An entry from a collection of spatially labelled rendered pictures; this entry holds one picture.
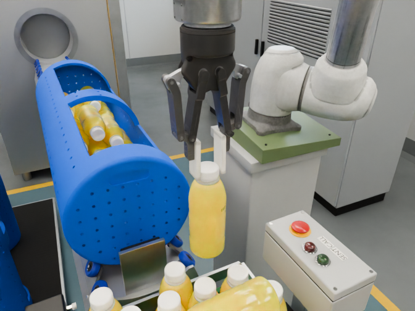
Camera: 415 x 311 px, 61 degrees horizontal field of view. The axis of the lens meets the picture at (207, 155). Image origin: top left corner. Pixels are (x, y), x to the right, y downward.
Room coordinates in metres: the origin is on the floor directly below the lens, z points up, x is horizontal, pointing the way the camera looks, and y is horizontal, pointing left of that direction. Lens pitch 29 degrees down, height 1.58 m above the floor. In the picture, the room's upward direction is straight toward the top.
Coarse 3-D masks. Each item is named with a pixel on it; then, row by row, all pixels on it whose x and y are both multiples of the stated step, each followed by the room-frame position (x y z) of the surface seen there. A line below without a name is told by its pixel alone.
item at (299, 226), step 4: (292, 224) 0.55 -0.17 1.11; (296, 224) 0.55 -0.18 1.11; (300, 224) 0.55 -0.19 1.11; (304, 224) 0.55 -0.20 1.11; (292, 228) 0.54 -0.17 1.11; (296, 228) 0.54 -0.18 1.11; (300, 228) 0.54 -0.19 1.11; (304, 228) 0.54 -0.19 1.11; (308, 228) 0.54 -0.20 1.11; (300, 232) 0.53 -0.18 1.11; (304, 232) 0.53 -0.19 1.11
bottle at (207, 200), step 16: (192, 192) 0.48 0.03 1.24; (208, 192) 0.47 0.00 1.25; (224, 192) 0.48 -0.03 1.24; (192, 208) 0.47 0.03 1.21; (208, 208) 0.46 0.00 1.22; (224, 208) 0.48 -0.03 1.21; (192, 224) 0.47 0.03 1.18; (208, 224) 0.46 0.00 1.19; (224, 224) 0.48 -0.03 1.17; (192, 240) 0.48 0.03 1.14; (208, 240) 0.46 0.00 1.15; (224, 240) 0.49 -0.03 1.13; (208, 256) 0.46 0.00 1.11
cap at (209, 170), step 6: (204, 162) 0.51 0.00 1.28; (210, 162) 0.51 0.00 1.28; (204, 168) 0.49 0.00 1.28; (210, 168) 0.49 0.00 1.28; (216, 168) 0.49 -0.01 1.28; (204, 174) 0.47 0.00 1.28; (210, 174) 0.47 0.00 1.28; (216, 174) 0.48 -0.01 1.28; (204, 180) 0.48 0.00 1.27; (210, 180) 0.48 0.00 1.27
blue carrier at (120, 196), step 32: (64, 64) 1.32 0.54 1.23; (64, 96) 1.00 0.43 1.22; (96, 96) 0.97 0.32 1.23; (64, 128) 0.81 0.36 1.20; (128, 128) 1.12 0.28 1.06; (64, 160) 0.68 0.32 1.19; (96, 160) 0.61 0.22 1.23; (128, 160) 0.61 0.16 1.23; (160, 160) 0.64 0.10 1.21; (64, 192) 0.59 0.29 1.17; (96, 192) 0.57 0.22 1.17; (128, 192) 0.60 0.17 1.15; (160, 192) 0.63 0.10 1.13; (64, 224) 0.54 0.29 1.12; (96, 224) 0.57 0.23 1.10; (128, 224) 0.60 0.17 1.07; (160, 224) 0.63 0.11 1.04; (96, 256) 0.56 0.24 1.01
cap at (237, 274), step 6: (234, 264) 0.47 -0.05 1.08; (228, 270) 0.46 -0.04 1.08; (234, 270) 0.46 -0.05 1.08; (240, 270) 0.46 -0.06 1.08; (246, 270) 0.46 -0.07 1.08; (228, 276) 0.45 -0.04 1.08; (234, 276) 0.44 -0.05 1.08; (240, 276) 0.44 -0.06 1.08; (246, 276) 0.44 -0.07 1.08; (234, 282) 0.44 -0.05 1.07; (240, 282) 0.44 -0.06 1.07
